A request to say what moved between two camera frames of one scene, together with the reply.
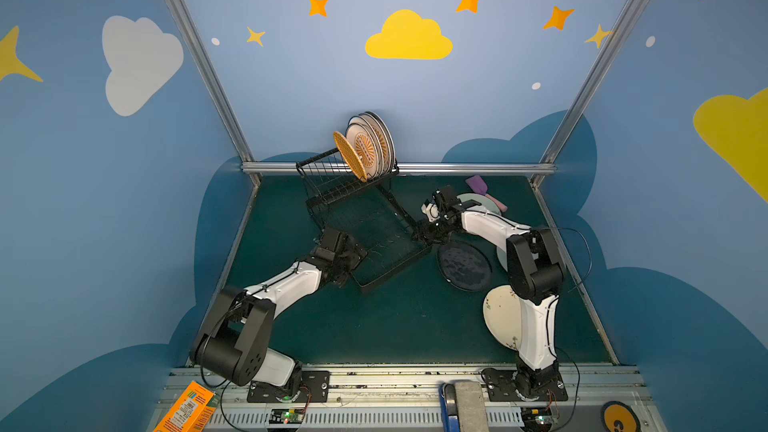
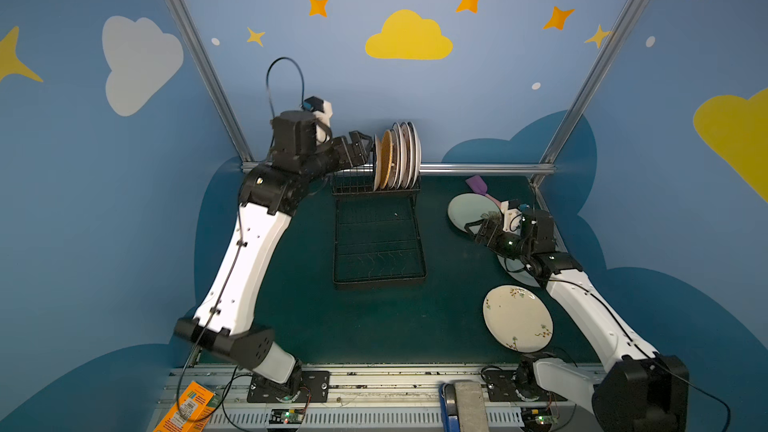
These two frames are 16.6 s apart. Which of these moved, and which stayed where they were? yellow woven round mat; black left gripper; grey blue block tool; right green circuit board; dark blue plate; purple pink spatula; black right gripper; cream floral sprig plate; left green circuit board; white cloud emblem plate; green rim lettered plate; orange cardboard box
Moved: dark blue plate; black right gripper; green rim lettered plate; white cloud emblem plate; yellow woven round mat; black left gripper
Stayed: orange cardboard box; cream floral sprig plate; purple pink spatula; right green circuit board; left green circuit board; grey blue block tool
